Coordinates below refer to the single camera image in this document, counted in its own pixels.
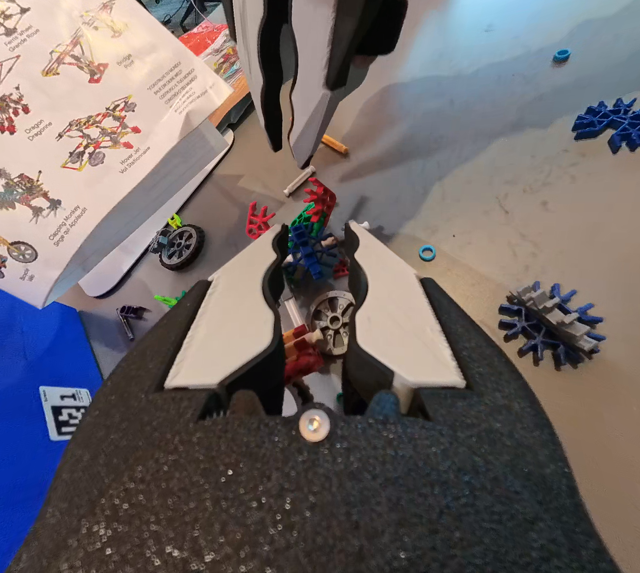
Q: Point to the blue grey snowflake connector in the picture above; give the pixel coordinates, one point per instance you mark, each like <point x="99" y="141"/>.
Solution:
<point x="550" y="328"/>

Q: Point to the silver wheel hub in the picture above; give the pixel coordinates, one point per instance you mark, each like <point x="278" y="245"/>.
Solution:
<point x="332" y="323"/>

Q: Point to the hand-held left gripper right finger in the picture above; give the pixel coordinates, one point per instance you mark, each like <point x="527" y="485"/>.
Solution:
<point x="405" y="333"/>

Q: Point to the black white tag sticker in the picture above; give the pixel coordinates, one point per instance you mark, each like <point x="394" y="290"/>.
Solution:
<point x="80" y="398"/>

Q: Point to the blue red toy model core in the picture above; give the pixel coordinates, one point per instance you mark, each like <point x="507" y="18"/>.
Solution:
<point x="307" y="245"/>

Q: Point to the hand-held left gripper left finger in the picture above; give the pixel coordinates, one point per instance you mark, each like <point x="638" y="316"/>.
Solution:
<point x="225" y="328"/>

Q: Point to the large blue plastic bin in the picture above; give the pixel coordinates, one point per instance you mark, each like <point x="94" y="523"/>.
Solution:
<point x="35" y="358"/>

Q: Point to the lime green clip connector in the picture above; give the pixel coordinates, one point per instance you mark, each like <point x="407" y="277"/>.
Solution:
<point x="174" y="221"/>

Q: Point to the white book stand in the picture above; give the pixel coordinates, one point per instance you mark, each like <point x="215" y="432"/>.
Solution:
<point x="150" y="233"/>

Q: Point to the toy instruction booklet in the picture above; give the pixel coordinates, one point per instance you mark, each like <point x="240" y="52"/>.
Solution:
<point x="75" y="108"/>

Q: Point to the long yellow rod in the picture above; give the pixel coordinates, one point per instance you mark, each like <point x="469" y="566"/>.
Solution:
<point x="334" y="144"/>

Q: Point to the light green rod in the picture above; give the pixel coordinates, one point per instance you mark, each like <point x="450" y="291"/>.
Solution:
<point x="170" y="299"/>

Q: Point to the red fan connector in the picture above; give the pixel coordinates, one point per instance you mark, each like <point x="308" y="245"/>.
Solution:
<point x="260" y="222"/>

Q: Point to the grey wheel with black tyre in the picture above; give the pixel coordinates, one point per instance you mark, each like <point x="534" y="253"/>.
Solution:
<point x="180" y="248"/>

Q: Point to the blue purple connector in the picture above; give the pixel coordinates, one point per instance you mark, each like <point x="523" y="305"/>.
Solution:
<point x="131" y="314"/>

